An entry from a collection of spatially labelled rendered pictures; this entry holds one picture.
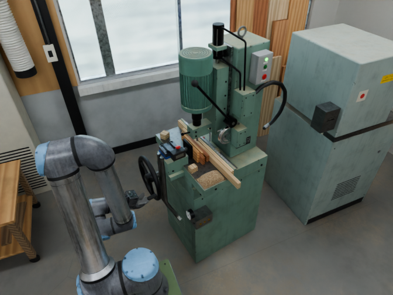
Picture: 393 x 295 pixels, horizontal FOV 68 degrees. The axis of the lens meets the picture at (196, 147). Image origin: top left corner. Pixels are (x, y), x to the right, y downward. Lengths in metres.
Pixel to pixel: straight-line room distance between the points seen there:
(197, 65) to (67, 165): 0.75
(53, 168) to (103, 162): 0.17
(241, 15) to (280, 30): 0.45
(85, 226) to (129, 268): 0.27
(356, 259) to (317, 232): 0.32
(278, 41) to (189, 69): 1.86
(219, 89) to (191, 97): 0.17
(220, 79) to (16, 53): 1.58
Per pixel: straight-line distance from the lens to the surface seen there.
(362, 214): 2.95
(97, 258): 1.33
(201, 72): 1.49
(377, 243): 2.81
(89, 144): 1.12
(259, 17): 3.14
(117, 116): 3.08
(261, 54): 1.61
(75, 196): 1.19
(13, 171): 2.65
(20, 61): 2.60
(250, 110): 1.66
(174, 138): 1.92
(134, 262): 1.37
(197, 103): 1.57
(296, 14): 3.37
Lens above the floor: 2.05
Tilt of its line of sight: 39 degrees down
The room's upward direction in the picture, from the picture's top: 1 degrees counter-clockwise
